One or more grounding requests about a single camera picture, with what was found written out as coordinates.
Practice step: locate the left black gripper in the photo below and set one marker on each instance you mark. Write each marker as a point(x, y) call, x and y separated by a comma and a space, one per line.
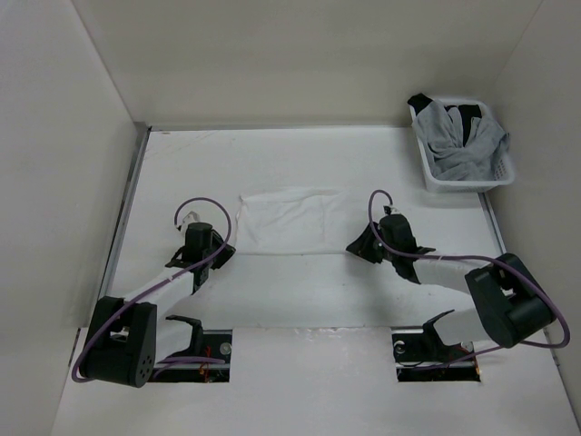
point(226, 253)

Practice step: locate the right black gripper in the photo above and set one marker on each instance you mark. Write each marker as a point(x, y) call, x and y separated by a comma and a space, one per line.
point(361, 246)

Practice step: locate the white tank top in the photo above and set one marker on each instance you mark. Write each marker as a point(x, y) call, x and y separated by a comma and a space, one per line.
point(299, 220)

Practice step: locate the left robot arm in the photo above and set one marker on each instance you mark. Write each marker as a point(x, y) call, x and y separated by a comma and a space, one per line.
point(138, 338)

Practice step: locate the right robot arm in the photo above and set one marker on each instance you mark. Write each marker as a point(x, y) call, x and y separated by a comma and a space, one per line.
point(509, 304)

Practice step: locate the grey tank top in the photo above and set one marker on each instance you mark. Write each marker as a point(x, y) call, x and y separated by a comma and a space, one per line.
point(475, 162)

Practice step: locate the black tank top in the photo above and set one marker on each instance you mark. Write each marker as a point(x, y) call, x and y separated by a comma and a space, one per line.
point(454, 120)

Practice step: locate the white plastic laundry basket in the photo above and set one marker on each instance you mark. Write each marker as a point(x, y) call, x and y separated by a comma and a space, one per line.
point(504, 174)

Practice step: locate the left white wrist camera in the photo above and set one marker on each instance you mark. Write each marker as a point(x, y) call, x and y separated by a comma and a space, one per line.
point(189, 218)

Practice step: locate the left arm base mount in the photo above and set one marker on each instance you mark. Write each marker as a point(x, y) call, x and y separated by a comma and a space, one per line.
point(186, 352)

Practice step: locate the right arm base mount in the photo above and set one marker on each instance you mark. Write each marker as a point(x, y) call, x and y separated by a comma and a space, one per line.
point(421, 356)

